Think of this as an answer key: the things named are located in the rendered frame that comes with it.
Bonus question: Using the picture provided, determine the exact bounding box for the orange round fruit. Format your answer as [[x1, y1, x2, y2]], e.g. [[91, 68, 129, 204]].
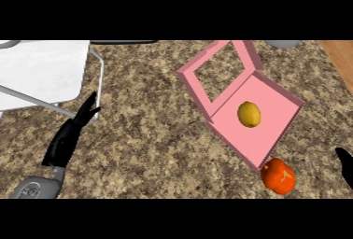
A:
[[261, 157, 298, 196]]

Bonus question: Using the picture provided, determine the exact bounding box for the white flat box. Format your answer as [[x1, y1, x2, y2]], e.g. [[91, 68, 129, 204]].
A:
[[0, 39, 94, 112]]

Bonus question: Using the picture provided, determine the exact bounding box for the pink cutting board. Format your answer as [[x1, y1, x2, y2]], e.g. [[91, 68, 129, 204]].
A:
[[176, 39, 306, 172]]

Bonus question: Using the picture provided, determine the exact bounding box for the grey round object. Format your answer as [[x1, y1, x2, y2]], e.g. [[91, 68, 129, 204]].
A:
[[264, 39, 304, 49]]

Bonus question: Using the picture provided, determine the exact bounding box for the yellow lemon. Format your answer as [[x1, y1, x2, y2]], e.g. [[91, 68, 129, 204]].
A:
[[237, 101, 264, 129]]

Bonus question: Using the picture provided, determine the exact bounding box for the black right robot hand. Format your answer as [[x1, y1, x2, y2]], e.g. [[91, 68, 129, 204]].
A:
[[335, 147, 353, 190]]

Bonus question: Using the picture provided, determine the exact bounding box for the dark flat object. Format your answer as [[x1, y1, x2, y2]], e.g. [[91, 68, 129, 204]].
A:
[[89, 39, 160, 45]]

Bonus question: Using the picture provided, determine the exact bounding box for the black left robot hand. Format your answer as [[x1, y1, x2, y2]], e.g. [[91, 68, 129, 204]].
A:
[[41, 91, 103, 169]]

